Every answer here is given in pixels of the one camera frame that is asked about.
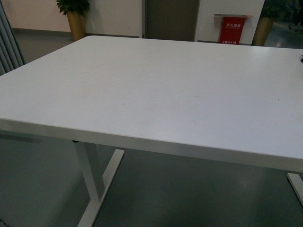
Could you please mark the right potted plant gold vase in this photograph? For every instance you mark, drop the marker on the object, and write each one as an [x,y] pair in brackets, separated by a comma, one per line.
[272,11]

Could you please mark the white table leg frame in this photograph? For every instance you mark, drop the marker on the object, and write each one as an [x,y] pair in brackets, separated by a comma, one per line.
[97,182]

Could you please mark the red fire extinguisher box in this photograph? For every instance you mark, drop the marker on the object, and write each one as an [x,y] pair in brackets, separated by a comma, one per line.
[231,27]

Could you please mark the grey door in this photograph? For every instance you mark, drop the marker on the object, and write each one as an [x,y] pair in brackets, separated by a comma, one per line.
[171,19]

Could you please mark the potted plant gold vase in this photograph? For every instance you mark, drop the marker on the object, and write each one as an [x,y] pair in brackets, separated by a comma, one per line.
[272,11]
[75,10]

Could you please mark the grey curtain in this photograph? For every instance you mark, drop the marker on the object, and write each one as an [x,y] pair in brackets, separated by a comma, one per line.
[11,56]

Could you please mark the left potted plant gold vase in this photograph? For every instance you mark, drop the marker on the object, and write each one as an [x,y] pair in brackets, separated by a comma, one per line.
[75,10]

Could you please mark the right white table foot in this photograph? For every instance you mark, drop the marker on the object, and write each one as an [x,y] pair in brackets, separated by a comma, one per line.
[297,185]

